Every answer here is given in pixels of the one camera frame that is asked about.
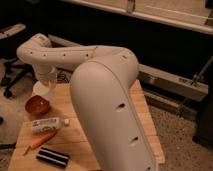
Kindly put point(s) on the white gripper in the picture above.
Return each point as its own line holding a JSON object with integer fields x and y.
{"x": 47, "y": 75}

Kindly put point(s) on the white ceramic cup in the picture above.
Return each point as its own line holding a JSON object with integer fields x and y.
{"x": 44, "y": 91}

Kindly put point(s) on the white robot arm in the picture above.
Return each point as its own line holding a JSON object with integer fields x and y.
{"x": 100, "y": 83}

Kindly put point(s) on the red ceramic bowl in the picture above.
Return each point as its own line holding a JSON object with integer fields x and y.
{"x": 37, "y": 105}

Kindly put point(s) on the white plastic bottle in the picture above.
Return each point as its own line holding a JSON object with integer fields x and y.
{"x": 48, "y": 124}

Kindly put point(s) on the black office chair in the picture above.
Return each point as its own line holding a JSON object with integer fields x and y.
{"x": 14, "y": 30}

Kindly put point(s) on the orange toy carrot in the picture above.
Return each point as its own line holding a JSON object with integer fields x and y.
{"x": 37, "y": 141}

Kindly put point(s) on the black white striped block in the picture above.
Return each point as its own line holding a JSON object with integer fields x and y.
{"x": 53, "y": 157}

